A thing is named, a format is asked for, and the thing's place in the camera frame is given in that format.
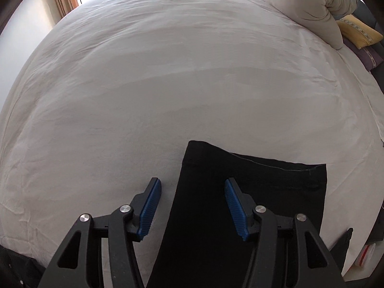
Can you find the bed with white sheet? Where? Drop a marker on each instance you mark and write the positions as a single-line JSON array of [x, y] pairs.
[[180, 81]]

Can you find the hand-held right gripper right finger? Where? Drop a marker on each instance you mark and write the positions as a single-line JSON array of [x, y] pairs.
[[237, 210]]

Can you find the yellow pillow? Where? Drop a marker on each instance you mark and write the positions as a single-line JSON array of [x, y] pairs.
[[358, 31]]

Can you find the dark cloth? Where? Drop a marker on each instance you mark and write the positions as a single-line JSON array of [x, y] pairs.
[[18, 267]]

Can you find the white flat cloth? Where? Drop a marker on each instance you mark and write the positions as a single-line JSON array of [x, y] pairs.
[[369, 87]]

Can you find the grey upholstered headboard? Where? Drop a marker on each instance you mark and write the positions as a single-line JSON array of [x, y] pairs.
[[367, 12]]

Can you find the rolled white duvet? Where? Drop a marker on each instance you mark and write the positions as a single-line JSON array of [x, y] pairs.
[[300, 0]]

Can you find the white container with red stripe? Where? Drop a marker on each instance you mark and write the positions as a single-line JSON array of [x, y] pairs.
[[364, 255]]

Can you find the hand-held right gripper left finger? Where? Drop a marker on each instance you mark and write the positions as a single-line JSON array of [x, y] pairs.
[[148, 210]]

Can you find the black pants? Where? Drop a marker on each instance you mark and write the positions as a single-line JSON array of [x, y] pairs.
[[204, 216]]

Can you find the purple pillow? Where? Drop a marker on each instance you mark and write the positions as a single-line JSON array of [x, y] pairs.
[[367, 55]]

